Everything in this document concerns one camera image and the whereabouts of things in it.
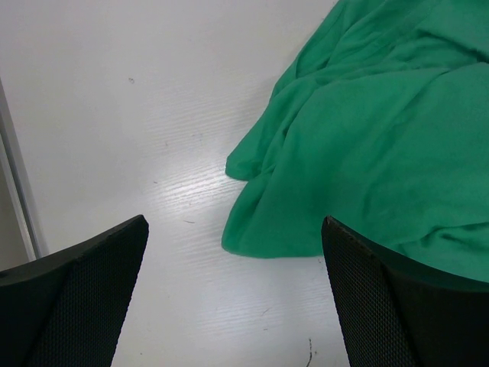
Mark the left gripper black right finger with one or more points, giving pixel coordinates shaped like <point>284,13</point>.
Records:
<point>395,311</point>

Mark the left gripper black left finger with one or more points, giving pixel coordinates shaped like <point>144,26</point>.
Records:
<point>68,308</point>

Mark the green tank top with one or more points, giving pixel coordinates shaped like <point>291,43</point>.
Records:
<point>381,122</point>

